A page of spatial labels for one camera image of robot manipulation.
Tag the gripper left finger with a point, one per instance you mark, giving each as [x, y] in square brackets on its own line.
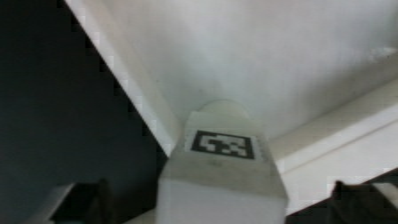
[76, 205]

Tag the white table leg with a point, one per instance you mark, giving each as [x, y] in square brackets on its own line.
[220, 185]

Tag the white square table top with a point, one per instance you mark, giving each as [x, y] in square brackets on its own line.
[291, 55]

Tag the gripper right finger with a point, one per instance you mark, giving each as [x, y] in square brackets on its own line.
[362, 203]

